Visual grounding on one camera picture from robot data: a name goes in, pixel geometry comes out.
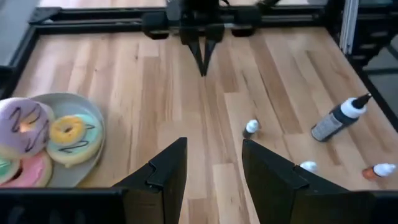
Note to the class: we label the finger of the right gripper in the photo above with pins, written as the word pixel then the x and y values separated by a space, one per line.
pixel 191 34
pixel 213 34

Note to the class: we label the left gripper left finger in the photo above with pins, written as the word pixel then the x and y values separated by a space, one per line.
pixel 93 205

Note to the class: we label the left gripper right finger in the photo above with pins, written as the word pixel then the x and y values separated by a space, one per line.
pixel 311 205

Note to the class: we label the small brown food coloring bottle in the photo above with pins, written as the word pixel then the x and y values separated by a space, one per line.
pixel 308 165

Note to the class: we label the large black food coloring bottle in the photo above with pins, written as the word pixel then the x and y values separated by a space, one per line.
pixel 329 127

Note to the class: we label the small red-orange food coloring bottle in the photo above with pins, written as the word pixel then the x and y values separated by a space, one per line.
pixel 384 169

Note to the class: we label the small dark food coloring bottle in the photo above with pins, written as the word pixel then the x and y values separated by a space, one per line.
pixel 251 126

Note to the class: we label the mint iced toy donut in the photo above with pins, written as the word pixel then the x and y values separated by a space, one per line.
pixel 84 149

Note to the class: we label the pink iced toy donut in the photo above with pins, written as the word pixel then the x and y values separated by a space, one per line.
pixel 34 169

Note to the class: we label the small yellow toy donut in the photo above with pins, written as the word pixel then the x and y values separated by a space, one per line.
pixel 56 130

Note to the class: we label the green iced toy donut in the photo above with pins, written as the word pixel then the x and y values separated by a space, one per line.
pixel 6 169

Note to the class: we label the grey round plate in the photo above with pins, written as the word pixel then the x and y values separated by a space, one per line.
pixel 77 105

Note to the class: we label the purple iced toy donut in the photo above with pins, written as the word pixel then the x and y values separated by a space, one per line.
pixel 15 118

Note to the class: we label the black metal table frame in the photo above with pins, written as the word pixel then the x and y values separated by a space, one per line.
pixel 102 12

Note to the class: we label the silver aluminium post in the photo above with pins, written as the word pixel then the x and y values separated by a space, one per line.
pixel 349 28

